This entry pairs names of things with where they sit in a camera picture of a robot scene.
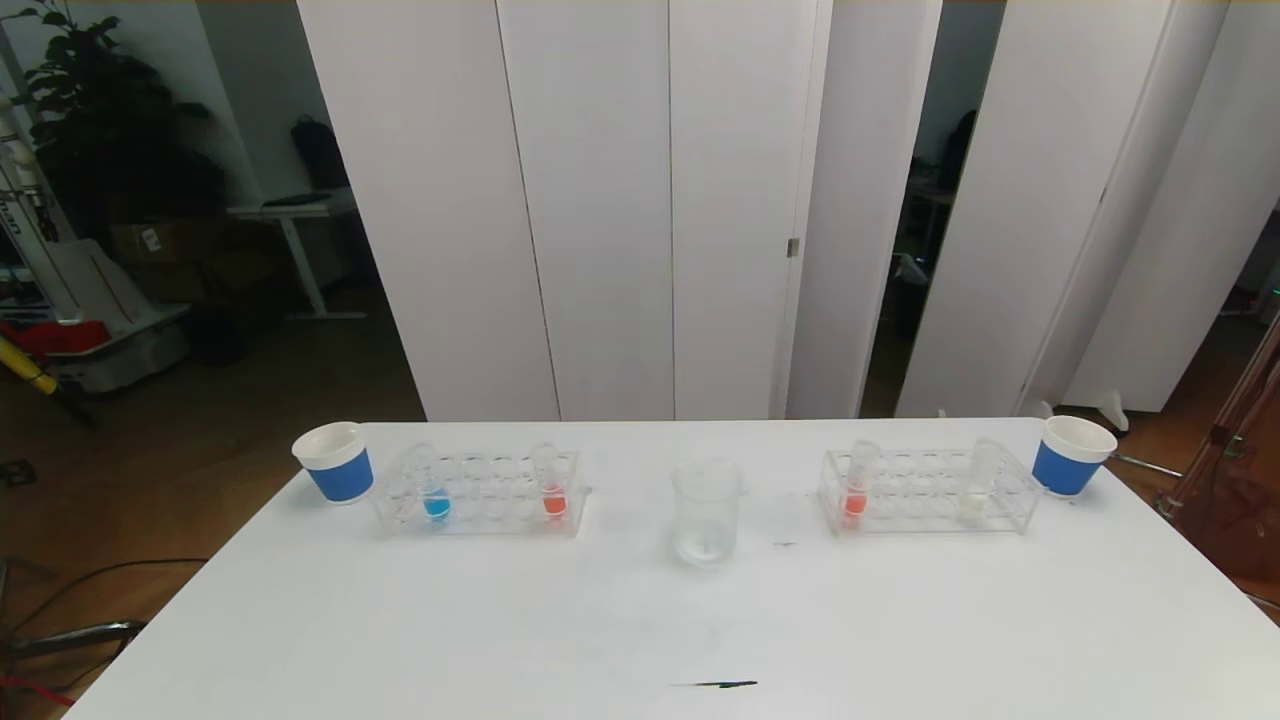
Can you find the white partition foot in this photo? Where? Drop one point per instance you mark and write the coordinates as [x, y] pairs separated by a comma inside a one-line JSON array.
[[1112, 410], [1042, 409]]

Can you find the blue white paper cup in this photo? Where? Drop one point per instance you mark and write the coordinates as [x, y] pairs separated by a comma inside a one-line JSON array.
[[1062, 468], [340, 476]]

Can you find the cardboard box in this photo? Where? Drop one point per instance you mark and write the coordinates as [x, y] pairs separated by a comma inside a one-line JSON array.
[[150, 242]]

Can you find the test tube with red pigment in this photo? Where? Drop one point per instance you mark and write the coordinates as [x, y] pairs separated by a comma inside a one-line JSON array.
[[553, 503], [854, 503]]

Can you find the narrow white partition panel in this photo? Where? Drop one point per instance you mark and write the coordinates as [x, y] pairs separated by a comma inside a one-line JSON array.
[[860, 200]]

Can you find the test tube with blue pigment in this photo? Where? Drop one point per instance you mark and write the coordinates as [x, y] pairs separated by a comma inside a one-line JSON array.
[[435, 506]]

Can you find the test tube with pale yellow pigment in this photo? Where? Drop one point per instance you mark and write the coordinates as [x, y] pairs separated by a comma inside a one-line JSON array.
[[972, 503]]

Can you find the dark green potted plant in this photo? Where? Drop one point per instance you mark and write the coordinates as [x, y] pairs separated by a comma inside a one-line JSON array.
[[110, 130]]

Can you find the white machine with base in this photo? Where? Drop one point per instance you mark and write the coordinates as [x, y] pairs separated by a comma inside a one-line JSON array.
[[90, 300]]

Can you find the black backpack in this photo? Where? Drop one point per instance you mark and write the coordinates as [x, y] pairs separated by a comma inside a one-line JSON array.
[[318, 150]]

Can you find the clear acrylic test tube rack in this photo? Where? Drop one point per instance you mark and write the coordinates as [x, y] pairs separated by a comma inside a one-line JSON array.
[[490, 500], [920, 500]]

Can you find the black floor outlet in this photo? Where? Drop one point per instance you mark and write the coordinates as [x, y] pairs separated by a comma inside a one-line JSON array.
[[17, 472]]

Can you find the white office desk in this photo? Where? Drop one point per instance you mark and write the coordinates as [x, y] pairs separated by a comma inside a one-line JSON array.
[[295, 212]]

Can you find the reddish brown stand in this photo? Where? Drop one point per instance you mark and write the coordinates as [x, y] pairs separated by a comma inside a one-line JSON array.
[[1240, 500]]

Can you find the metal chair leg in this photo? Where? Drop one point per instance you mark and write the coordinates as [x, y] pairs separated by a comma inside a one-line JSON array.
[[90, 633]]

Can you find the clear plastic beaker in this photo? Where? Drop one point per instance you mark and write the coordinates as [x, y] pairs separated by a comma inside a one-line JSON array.
[[707, 520]]

